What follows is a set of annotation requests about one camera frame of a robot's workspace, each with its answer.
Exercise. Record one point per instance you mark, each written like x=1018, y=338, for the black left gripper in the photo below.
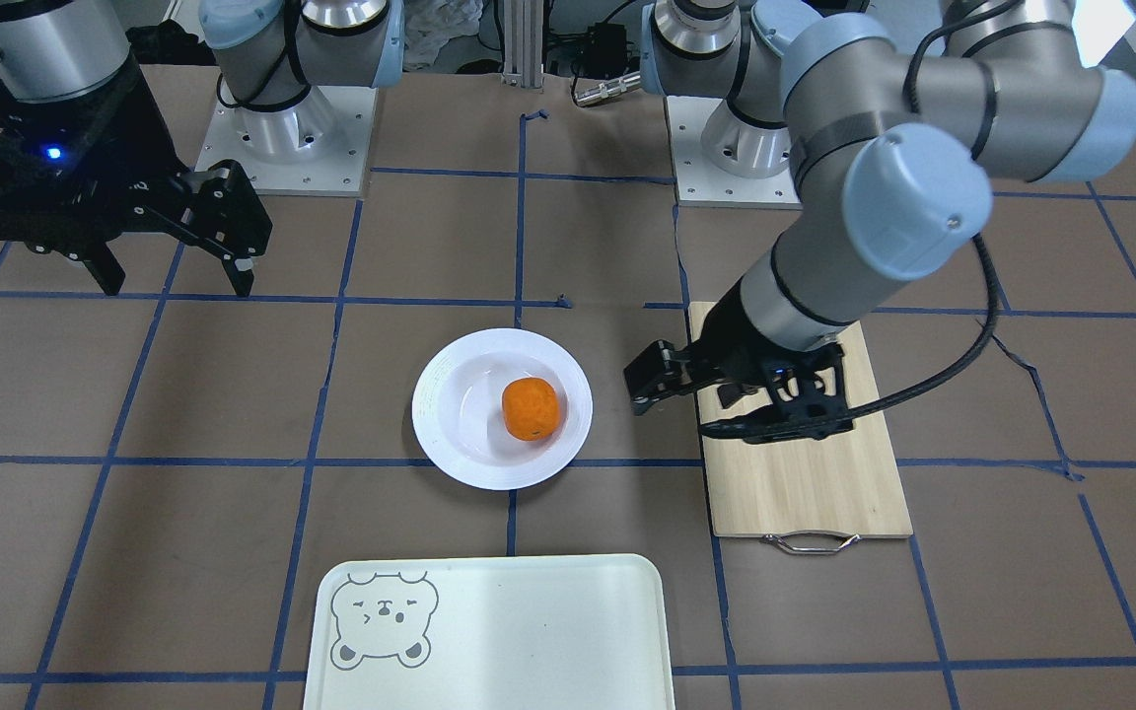
x=729, y=343

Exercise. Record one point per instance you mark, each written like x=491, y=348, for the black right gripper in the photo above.
x=130, y=168

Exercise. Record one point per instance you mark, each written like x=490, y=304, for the orange mandarin fruit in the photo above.
x=530, y=409

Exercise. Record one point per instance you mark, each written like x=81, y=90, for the white round plate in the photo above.
x=457, y=415

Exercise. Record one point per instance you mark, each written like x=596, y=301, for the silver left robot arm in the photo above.
x=892, y=155

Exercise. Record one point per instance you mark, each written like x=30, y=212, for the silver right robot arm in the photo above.
x=275, y=59

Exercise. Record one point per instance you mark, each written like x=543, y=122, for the cream tray with bear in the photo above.
x=566, y=631

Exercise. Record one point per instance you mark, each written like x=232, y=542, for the bamboo cutting board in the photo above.
x=845, y=485

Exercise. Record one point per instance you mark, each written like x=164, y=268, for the silver metal connector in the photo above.
x=606, y=90

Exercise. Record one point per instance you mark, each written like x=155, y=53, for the white crumpled cloth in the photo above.
x=430, y=25

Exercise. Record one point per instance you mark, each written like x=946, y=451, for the black power adapter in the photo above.
x=605, y=54

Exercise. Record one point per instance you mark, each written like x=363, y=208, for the metal cutting board handle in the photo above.
x=811, y=543

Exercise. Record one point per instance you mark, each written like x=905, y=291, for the aluminium frame post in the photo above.
x=523, y=43

